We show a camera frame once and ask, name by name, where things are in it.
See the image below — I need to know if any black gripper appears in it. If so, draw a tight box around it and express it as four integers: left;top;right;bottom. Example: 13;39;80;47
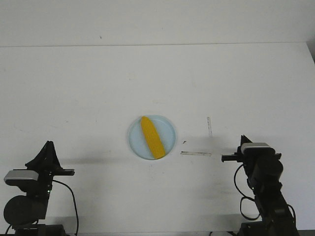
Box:
25;141;75;199
221;135;283;189

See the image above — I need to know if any clear tape strip vertical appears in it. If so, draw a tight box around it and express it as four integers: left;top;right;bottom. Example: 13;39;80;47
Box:
207;117;213;137

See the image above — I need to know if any light blue round plate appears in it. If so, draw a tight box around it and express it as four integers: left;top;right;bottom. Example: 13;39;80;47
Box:
127;115;177;161

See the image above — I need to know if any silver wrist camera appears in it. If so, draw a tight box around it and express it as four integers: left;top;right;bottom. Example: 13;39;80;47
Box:
241;143;275;154
4;169;39;186

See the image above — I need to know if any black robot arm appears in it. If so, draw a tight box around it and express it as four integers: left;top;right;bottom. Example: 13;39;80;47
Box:
3;141;75;236
221;135;299;236

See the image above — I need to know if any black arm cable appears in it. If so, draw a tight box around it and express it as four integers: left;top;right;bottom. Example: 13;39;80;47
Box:
233;164;261;221
4;179;79;236

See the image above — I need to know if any clear tape strip horizontal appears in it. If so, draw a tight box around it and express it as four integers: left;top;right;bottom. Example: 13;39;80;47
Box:
181;151;212;157

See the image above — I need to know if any yellow toy corn cob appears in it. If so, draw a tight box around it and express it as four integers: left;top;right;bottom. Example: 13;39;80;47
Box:
140;116;166;159

